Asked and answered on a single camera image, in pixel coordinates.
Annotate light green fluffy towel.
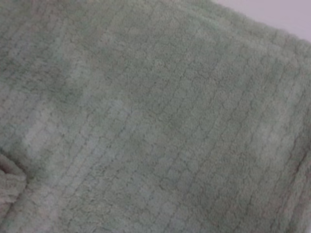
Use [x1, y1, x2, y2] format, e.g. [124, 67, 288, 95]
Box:
[0, 0, 311, 233]

